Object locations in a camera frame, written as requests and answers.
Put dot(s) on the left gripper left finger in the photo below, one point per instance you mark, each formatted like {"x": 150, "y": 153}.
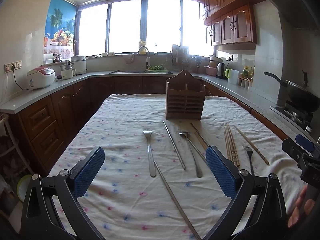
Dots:
{"x": 40, "y": 219}

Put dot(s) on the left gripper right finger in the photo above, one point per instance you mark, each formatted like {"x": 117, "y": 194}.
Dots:
{"x": 257, "y": 209}

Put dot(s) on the small dark fork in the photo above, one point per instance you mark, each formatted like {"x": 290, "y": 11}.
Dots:
{"x": 249, "y": 153}

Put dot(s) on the silver spoon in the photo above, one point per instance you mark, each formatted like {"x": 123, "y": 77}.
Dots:
{"x": 197, "y": 167}

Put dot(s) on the metal chopstick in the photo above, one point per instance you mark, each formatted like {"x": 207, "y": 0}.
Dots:
{"x": 197, "y": 150}
{"x": 174, "y": 199}
{"x": 175, "y": 147}

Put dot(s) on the dark wooden chopstick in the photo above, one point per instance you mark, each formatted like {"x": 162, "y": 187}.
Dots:
{"x": 201, "y": 139}

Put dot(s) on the chrome kitchen faucet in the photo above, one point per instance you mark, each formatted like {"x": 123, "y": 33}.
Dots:
{"x": 148, "y": 60}

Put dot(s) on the right hand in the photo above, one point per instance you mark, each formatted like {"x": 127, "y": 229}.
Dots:
{"x": 307, "y": 207}

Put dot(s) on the green bucket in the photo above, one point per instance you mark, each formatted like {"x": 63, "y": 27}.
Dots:
{"x": 22, "y": 186}

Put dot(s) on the black wok pan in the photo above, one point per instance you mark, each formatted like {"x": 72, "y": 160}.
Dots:
{"x": 300, "y": 95}

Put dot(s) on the floral white tablecloth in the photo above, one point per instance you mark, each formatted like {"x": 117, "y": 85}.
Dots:
{"x": 125, "y": 202}

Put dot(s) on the condiment bottles rack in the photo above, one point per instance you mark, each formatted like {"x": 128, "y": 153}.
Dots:
{"x": 245, "y": 79}

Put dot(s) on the white green pitcher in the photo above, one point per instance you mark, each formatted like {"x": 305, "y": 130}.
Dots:
{"x": 232, "y": 76}

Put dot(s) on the large silver fork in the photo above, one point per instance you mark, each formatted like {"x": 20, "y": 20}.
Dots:
{"x": 152, "y": 169}

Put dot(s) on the red white rice cooker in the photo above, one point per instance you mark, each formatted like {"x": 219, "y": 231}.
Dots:
{"x": 40, "y": 77}

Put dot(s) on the steel electric kettle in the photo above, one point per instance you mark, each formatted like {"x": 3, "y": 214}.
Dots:
{"x": 220, "y": 70}

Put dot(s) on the white blender jug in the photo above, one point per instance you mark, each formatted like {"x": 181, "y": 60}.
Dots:
{"x": 67, "y": 71}

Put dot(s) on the pink basin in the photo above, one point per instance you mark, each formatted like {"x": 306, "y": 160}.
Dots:
{"x": 212, "y": 71}

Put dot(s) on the white steamer pot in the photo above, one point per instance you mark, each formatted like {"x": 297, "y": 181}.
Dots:
{"x": 79, "y": 64}

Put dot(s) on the wooden utensil holder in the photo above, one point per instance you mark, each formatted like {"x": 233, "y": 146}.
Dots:
{"x": 185, "y": 97}

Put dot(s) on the dish drying rack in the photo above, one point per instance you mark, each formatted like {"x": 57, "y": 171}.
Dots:
{"x": 182, "y": 59}

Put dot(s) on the green vegetable basket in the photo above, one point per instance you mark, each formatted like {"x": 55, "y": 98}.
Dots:
{"x": 158, "y": 69}

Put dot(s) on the yellow bottle on sill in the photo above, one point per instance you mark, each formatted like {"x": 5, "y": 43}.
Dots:
{"x": 142, "y": 47}

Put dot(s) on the fruit beach poster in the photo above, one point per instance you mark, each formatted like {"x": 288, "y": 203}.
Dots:
{"x": 59, "y": 29}

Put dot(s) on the wall power socket left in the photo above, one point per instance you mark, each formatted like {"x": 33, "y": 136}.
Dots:
{"x": 12, "y": 66}

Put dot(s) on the wall cabinets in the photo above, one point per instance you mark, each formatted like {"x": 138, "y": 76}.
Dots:
{"x": 228, "y": 21}

